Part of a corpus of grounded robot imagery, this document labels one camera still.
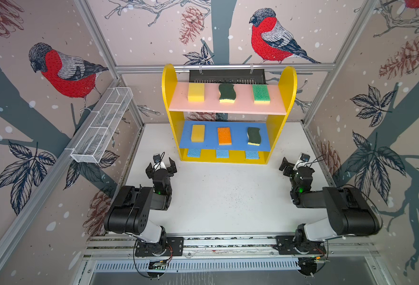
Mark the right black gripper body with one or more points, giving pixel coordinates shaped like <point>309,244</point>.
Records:
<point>288,172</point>

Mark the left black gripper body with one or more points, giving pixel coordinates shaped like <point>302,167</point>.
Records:
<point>169,173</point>

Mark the blue sponge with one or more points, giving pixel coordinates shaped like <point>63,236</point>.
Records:
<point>252,155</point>
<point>222,154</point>
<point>194,153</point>

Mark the yellow orange-tinted sponge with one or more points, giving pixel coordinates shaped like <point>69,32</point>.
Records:
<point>198,133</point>

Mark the dark green wavy sponge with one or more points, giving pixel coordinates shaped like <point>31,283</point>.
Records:
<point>254,137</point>
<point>227,93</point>

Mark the orange sponge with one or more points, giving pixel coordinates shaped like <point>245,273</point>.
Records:
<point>224,136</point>

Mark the bright green sponge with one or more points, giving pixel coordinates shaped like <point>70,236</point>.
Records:
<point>261,94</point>

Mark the plain yellow sponge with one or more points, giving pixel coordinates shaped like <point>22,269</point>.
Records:
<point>196,92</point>

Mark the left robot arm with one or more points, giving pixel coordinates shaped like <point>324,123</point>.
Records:
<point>130,210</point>

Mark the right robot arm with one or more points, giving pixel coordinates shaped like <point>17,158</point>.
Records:
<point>348,213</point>

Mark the yellow shelf unit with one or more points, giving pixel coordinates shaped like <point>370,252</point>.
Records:
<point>175,97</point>

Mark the black perforated metal tray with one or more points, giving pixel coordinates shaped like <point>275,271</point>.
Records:
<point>228,76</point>

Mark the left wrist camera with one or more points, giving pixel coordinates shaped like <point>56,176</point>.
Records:
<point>158,161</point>

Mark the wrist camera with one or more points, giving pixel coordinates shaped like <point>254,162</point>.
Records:
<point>302,160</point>
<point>158,161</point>

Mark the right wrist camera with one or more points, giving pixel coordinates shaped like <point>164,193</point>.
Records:
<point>302,160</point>

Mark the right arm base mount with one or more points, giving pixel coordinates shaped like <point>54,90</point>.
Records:
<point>287,245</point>

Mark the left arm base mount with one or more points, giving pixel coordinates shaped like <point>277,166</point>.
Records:
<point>171,246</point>

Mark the white wire mesh basket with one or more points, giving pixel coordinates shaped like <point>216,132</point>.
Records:
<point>97,136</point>

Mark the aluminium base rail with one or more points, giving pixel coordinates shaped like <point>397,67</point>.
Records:
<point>120,247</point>

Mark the horizontal aluminium frame bar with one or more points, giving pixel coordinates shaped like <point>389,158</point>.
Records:
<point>156,69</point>

